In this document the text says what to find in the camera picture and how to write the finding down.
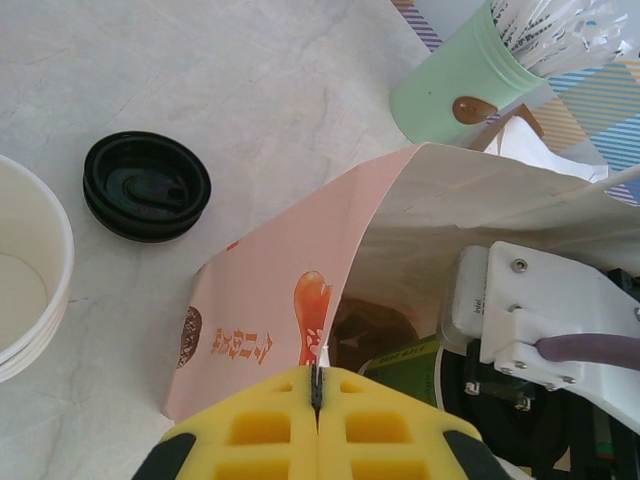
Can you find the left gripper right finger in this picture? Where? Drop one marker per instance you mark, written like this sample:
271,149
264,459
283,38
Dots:
335,405

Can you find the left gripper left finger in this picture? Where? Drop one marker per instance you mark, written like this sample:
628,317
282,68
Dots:
300,400

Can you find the green paper coffee cup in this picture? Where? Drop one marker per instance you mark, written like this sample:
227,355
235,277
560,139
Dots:
400,370

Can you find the brown cardboard cup carrier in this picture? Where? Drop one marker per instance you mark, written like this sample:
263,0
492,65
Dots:
370,325

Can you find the black plastic cup lid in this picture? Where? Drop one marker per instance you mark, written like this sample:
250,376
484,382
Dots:
455,390

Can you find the printed paper takeout bag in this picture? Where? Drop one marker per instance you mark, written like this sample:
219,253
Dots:
280,260

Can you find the black cup lid stack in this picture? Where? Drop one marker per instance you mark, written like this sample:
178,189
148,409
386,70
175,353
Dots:
145,190

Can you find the white paper napkin stack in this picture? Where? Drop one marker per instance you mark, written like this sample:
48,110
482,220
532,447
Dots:
550,160

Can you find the paper cup stack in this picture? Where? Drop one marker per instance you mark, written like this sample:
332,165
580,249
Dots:
30,280

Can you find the brown cardboard napkin tray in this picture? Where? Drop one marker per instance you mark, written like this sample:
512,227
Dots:
532,120

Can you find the mint green holder cup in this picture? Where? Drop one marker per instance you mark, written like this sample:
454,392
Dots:
440,85

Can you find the white wrapped stick packets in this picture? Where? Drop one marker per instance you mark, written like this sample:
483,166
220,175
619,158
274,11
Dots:
550,30

